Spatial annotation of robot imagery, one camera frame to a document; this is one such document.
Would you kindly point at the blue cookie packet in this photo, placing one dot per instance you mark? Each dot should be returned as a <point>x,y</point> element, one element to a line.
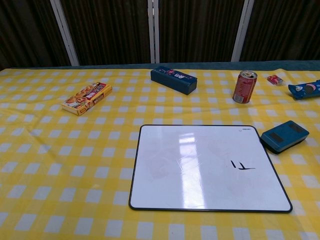
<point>305,90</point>

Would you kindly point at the red drink can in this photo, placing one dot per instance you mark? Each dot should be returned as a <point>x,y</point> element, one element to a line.
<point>243,90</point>

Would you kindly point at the yellow snack box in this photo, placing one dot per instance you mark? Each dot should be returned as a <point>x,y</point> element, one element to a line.
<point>86,98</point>

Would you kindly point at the yellow white checkered tablecloth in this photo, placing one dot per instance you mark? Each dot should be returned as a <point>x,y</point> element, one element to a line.
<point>75,150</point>

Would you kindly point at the dark fabric partition panel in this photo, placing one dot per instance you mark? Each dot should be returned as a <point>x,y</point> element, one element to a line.
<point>287,27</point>
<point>107,30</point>
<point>197,30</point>
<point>25,30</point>

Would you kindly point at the white partition post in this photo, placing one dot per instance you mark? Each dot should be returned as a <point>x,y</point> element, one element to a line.
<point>65,32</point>
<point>242,30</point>
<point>153,30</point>

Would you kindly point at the small black-framed whiteboard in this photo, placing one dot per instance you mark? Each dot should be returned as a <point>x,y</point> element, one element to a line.
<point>187,175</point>

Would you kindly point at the whiteboard eraser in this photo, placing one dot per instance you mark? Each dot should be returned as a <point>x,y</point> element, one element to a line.
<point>282,136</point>

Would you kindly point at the dark blue pencil box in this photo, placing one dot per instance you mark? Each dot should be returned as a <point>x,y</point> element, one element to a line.
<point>172,78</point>

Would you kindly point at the small red candy packet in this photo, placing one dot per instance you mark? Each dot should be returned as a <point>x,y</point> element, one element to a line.
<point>273,79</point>

